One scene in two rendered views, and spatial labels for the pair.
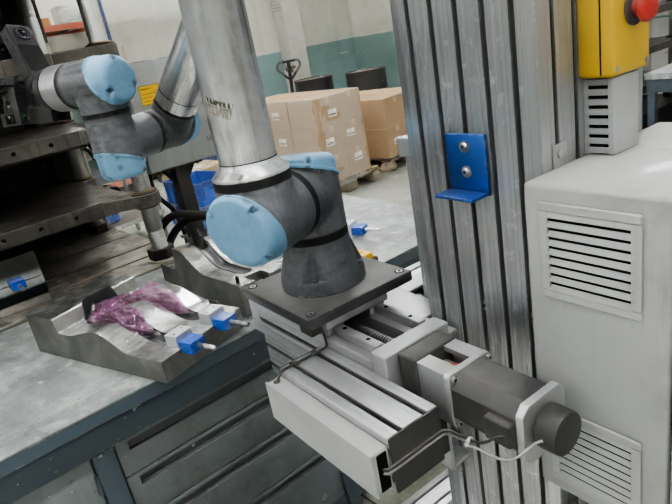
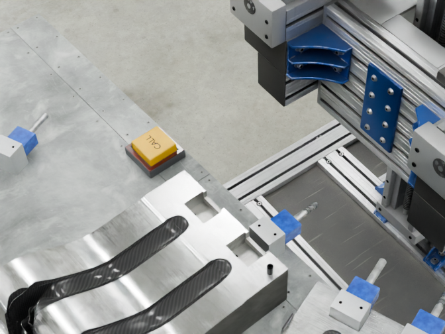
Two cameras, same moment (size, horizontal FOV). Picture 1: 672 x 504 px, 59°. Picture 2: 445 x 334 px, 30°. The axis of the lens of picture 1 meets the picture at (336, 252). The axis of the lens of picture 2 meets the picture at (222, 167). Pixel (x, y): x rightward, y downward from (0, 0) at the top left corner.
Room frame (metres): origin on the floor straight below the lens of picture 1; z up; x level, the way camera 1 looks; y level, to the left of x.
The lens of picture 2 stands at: (1.47, 0.94, 1.97)
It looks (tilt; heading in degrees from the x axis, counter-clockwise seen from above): 50 degrees down; 270
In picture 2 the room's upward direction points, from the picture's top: 3 degrees counter-clockwise
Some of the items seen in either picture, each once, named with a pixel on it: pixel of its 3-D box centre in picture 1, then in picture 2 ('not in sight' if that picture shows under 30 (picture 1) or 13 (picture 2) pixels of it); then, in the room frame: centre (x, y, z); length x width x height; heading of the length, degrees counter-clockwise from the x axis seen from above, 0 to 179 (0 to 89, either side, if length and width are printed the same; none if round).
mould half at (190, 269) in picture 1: (233, 259); (106, 313); (1.66, 0.30, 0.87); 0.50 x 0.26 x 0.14; 37
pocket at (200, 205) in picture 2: not in sight; (204, 213); (1.51, 0.13, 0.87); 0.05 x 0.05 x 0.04; 37
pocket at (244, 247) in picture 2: (258, 281); (247, 254); (1.45, 0.22, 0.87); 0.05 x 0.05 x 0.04; 37
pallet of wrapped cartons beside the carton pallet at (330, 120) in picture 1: (303, 142); not in sight; (5.97, 0.11, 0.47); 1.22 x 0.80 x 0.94; 41
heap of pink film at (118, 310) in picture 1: (131, 304); not in sight; (1.38, 0.53, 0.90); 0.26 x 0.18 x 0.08; 54
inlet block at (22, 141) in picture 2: (362, 229); (24, 138); (1.84, -0.10, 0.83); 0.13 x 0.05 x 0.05; 58
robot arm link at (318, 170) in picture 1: (304, 191); not in sight; (0.97, 0.03, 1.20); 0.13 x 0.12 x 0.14; 149
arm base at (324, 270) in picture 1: (319, 253); not in sight; (0.98, 0.03, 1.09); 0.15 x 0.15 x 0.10
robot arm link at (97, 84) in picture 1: (97, 84); not in sight; (1.00, 0.32, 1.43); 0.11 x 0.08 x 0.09; 59
